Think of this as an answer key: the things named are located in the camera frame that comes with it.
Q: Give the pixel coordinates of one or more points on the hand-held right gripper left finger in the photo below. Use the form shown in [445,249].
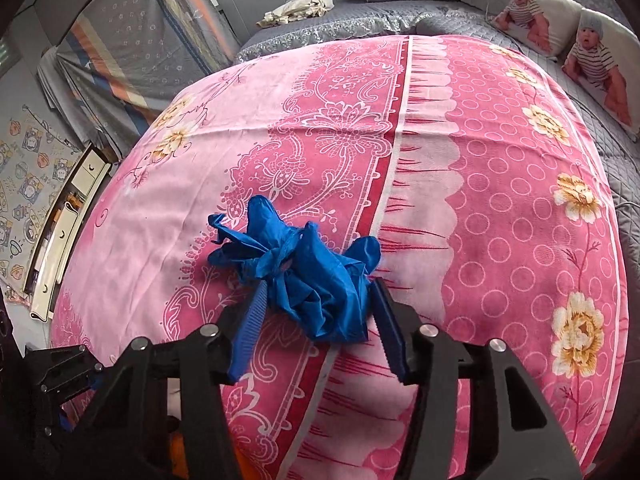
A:
[247,330]

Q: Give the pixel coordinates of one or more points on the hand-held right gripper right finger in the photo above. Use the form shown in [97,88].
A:
[390,330]

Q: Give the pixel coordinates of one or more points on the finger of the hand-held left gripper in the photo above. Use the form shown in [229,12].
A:
[65,370]

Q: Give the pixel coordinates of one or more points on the blue glove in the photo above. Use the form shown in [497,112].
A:
[310,280]

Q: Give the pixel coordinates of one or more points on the white drawer cabinet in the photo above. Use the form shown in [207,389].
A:
[55,240]

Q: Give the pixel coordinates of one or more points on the pink floral bedsheet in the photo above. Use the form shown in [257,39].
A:
[350,160]

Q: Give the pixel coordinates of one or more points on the cartoon print cloth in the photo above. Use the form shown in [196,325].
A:
[25,185]

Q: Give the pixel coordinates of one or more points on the folded patterned quilt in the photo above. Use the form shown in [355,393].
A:
[140,35]

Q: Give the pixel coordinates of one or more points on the crumpled cream cloth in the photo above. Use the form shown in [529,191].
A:
[295,10]

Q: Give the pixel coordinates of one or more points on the grey-hat baby print pillow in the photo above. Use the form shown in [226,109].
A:
[600,65]

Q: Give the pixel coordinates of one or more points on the white-hat baby print pillow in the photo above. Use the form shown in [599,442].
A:
[530,15]

